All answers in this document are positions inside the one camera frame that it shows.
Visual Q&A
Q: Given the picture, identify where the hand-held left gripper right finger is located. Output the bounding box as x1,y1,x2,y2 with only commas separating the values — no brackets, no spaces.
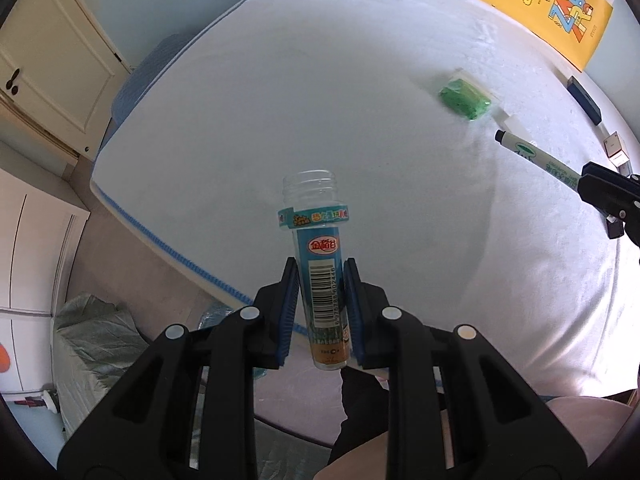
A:
342,257,583,480

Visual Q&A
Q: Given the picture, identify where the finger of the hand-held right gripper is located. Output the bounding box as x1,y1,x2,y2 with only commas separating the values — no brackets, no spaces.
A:
575,175,640,247
581,161,640,197

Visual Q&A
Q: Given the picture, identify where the grey-green folded quilt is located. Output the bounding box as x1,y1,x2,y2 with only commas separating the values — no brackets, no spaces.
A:
52,295,151,441

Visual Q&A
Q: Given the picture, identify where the green sponge in clear wrapper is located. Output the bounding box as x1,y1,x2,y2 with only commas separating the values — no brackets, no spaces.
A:
437,67,501,123

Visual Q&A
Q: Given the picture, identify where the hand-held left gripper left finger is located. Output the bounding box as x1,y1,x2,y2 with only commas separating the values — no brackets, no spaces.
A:
57,256,301,480

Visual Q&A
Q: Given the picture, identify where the small red white item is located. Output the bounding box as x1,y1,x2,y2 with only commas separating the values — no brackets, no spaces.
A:
15,391,61,413

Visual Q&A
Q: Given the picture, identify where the white panel door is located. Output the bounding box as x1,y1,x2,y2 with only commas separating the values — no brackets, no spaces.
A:
0,0,133,153

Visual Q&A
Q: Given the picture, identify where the small white cap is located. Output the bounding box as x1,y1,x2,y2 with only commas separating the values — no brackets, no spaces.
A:
492,107,523,133

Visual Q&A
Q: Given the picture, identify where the person's pink garment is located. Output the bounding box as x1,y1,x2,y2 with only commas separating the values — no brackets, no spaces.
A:
545,395,640,480

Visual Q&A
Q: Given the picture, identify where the small white red box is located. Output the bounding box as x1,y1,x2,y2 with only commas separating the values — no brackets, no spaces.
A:
602,132,630,168

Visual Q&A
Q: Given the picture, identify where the white mattress with blue piping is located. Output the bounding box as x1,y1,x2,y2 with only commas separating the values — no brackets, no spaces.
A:
90,0,640,401

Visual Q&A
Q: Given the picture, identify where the white marker pen green label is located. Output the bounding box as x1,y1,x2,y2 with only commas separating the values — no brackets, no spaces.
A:
494,129,583,193

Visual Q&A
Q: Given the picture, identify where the white wardrobe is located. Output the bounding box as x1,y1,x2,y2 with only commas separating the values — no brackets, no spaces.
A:
0,167,91,396

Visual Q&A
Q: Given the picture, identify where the clear plastic bottle blue label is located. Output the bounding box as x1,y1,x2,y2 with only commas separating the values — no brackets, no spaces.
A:
277,170,353,372

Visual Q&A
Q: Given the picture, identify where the yellow picture book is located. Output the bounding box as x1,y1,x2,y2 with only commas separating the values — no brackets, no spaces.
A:
470,0,615,73

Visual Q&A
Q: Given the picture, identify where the dark long box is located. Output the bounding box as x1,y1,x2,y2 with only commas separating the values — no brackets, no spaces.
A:
567,76,603,126

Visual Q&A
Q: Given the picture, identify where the person's black trouser leg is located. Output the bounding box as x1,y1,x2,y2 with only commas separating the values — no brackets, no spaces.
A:
327,370,398,480

